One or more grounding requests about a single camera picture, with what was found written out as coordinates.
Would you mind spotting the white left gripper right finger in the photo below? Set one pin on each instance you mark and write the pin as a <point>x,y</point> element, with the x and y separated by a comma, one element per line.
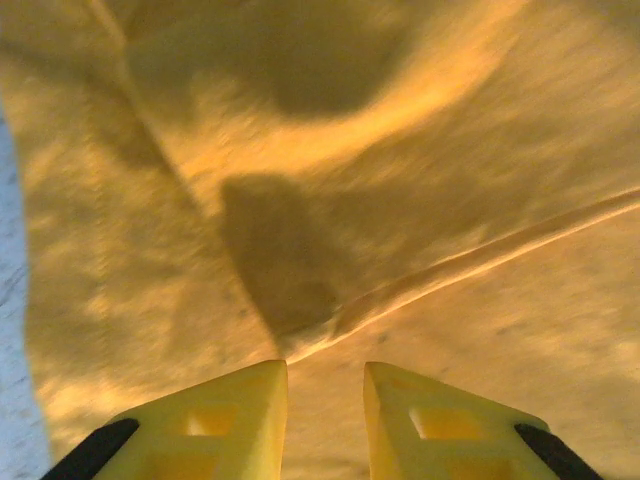
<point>450,430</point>

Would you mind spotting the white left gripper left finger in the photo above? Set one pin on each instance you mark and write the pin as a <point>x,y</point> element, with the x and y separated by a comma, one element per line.
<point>210,430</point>

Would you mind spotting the yellow t-shirt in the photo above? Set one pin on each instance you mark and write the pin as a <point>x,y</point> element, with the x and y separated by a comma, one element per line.
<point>350,175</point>

